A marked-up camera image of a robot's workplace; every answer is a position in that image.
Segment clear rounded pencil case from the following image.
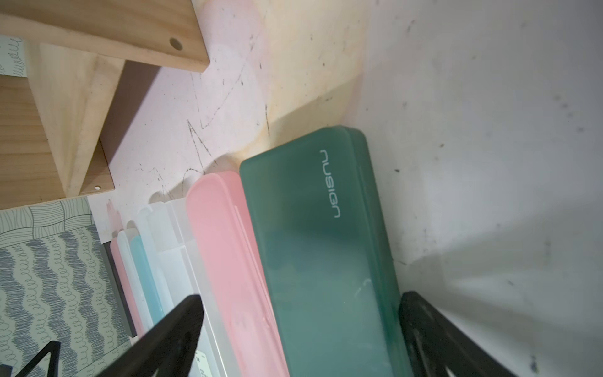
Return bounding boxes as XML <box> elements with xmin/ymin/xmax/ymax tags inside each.
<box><xmin>117</xmin><ymin>229</ymin><xmax>153</xmax><ymax>338</ymax></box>

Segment pink rounded pencil case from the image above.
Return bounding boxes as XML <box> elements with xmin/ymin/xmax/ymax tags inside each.
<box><xmin>109</xmin><ymin>237</ymin><xmax>143</xmax><ymax>338</ymax></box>

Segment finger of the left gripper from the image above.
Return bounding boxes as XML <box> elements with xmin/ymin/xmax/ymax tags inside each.
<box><xmin>13</xmin><ymin>340</ymin><xmax>62</xmax><ymax>377</ymax></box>

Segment frosted rectangular pencil case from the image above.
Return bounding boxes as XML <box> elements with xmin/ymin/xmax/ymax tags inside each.
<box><xmin>164</xmin><ymin>199</ymin><xmax>241</xmax><ymax>376</ymax></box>

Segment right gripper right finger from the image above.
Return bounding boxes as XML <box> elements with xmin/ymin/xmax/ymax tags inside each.
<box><xmin>398</xmin><ymin>292</ymin><xmax>513</xmax><ymax>376</ymax></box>

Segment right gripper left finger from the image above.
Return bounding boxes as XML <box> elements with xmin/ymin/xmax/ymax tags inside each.
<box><xmin>100</xmin><ymin>295</ymin><xmax>205</xmax><ymax>376</ymax></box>

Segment black rectangular pencil case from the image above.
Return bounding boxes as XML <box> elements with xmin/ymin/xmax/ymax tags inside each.
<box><xmin>101</xmin><ymin>242</ymin><xmax>137</xmax><ymax>338</ymax></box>

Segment wooden two-tier shelf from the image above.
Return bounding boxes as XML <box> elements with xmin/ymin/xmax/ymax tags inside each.
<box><xmin>1</xmin><ymin>1</ymin><xmax>210</xmax><ymax>198</ymax></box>

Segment dark green pencil case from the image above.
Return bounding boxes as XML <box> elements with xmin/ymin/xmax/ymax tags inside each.
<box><xmin>240</xmin><ymin>126</ymin><xmax>412</xmax><ymax>376</ymax></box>

